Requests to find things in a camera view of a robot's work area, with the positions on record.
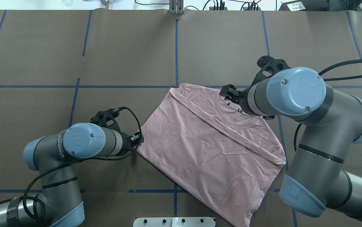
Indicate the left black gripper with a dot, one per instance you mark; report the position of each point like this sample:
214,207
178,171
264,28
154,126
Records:
126,141

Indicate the white pole base mount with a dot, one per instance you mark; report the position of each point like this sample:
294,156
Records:
175,222

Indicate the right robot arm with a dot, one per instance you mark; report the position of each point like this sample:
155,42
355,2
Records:
315,179

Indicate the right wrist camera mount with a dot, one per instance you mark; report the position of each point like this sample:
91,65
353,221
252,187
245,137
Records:
269,66

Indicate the pink Snoopy t-shirt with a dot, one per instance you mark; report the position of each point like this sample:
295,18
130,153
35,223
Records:
211,148

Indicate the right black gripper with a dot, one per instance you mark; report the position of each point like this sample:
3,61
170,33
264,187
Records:
242,96

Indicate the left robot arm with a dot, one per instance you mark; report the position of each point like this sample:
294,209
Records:
53,199

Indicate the aluminium frame post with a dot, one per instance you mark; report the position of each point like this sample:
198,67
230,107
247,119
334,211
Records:
176,7

